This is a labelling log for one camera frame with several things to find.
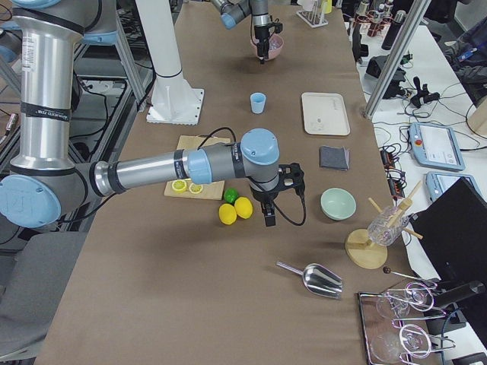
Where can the aluminium frame post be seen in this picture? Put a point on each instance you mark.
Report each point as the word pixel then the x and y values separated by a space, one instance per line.
pixel 407 31

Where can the green lime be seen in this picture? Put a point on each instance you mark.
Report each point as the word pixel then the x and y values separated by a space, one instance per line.
pixel 231 195

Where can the lemon slice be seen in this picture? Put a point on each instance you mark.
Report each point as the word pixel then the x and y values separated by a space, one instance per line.
pixel 195 188
pixel 179 186

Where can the black glass tray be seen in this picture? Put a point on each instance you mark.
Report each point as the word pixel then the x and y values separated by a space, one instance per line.
pixel 372 323

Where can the bamboo cutting board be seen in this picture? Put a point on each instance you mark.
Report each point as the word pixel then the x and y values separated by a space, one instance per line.
pixel 212 191

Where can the wooden cup tree stand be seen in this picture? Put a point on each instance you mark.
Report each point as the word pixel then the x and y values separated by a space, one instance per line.
pixel 367 248

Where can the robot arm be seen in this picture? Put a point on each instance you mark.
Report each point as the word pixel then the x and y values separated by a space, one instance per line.
pixel 232 14
pixel 45 183

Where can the black monitor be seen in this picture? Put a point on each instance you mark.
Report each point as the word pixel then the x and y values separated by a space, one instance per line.
pixel 453 230

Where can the pink bowl of ice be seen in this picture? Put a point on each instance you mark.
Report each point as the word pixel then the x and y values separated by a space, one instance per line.
pixel 276 44

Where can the cream rabbit tray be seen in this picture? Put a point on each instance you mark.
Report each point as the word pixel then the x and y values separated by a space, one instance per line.
pixel 324 114

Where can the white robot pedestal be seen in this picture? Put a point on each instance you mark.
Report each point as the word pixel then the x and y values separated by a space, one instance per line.
pixel 173 100

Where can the light blue plastic cup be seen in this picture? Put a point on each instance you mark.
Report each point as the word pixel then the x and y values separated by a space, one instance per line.
pixel 257 102

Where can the clear glass on stand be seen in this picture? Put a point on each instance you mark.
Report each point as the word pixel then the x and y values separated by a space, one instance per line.
pixel 382 232

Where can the yellow lemon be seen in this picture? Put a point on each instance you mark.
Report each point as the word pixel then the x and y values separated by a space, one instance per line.
pixel 243 207
pixel 227 214

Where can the mint green bowl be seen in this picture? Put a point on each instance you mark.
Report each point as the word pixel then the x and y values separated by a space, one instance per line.
pixel 337 204

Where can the grey folded cloth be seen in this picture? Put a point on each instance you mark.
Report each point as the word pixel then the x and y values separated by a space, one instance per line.
pixel 334 158

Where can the blue teach pendant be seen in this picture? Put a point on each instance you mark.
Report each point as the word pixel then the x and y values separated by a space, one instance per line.
pixel 435 146
pixel 439 182

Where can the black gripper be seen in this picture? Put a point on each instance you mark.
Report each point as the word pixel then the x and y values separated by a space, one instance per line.
pixel 261 33
pixel 263 196

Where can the white wire cup rack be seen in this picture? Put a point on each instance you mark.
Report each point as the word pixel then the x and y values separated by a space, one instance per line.
pixel 312 12

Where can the steel ice scoop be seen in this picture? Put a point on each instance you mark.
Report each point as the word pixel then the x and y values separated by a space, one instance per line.
pixel 317 279

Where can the wine glass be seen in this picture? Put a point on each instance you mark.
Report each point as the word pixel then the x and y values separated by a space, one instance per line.
pixel 396 303
pixel 407 345

